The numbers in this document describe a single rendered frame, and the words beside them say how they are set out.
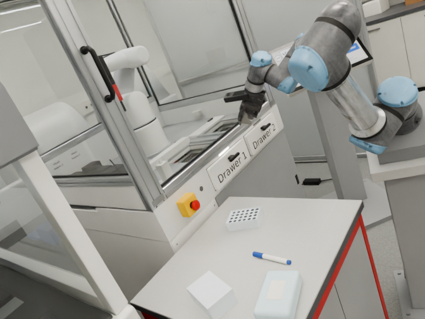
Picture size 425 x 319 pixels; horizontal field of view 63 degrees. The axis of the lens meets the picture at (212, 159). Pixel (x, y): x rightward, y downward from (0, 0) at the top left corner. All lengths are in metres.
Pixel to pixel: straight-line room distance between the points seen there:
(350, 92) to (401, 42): 3.14
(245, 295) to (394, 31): 3.50
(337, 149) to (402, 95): 1.15
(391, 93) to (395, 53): 2.95
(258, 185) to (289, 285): 0.90
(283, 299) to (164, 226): 0.57
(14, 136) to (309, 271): 0.81
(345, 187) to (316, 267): 1.48
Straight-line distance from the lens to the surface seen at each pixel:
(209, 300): 1.01
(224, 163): 1.55
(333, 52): 0.93
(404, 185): 1.51
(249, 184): 1.72
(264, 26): 3.16
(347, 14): 0.97
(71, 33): 1.21
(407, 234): 1.64
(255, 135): 1.75
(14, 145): 0.80
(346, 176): 2.46
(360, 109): 1.11
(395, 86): 1.29
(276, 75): 1.32
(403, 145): 1.45
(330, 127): 2.30
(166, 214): 1.33
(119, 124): 1.22
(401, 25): 4.15
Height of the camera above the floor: 1.46
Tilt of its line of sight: 20 degrees down
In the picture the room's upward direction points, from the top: 23 degrees counter-clockwise
